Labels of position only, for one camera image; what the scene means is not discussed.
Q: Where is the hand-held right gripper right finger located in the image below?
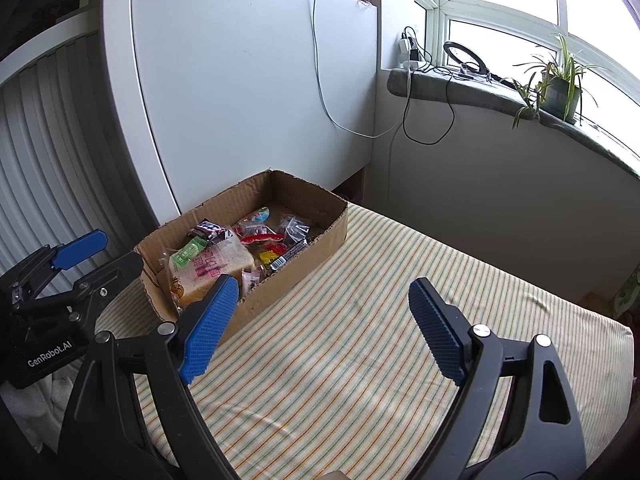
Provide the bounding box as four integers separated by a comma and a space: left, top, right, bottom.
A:
408, 276, 587, 480

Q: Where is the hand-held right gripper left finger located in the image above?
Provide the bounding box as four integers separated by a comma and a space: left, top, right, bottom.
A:
57, 274, 240, 480

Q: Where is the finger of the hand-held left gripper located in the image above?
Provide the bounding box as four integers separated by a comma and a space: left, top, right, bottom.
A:
30, 251, 143, 333
0, 230, 107, 306

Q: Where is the sliced bread packet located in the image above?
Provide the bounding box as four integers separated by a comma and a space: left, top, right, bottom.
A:
167, 235, 256, 311

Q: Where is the green candy packet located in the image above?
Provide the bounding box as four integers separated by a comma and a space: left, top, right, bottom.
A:
170, 237, 208, 268

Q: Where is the brown chocolate bar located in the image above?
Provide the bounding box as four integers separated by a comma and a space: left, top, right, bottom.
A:
187, 220, 236, 245

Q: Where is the chocolate cake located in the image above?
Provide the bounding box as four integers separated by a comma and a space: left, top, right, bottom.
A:
235, 220, 287, 251

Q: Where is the cardboard box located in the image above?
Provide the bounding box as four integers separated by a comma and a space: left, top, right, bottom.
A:
134, 169, 349, 343

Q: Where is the white slatted panel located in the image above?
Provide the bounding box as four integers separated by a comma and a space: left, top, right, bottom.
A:
0, 10, 166, 281

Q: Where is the green patterned bag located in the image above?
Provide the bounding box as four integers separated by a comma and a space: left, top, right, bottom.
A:
612, 265, 640, 318

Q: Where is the white cabinet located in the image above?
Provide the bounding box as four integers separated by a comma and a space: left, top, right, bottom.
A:
102, 0, 378, 226

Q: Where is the grey window sill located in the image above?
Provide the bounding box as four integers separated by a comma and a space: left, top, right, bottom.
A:
387, 67, 640, 178

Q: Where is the potted spider plant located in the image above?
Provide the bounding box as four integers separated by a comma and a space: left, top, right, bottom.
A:
510, 32, 611, 131

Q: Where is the white power strip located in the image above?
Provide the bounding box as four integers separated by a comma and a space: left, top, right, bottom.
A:
398, 27, 426, 72

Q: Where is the black cable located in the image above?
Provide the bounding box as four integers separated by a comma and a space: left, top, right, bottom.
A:
402, 72, 457, 145

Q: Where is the white cable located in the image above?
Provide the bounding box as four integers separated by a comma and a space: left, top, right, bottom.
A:
312, 0, 413, 139

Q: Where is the black ring light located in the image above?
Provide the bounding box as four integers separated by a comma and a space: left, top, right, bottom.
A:
442, 41, 493, 78

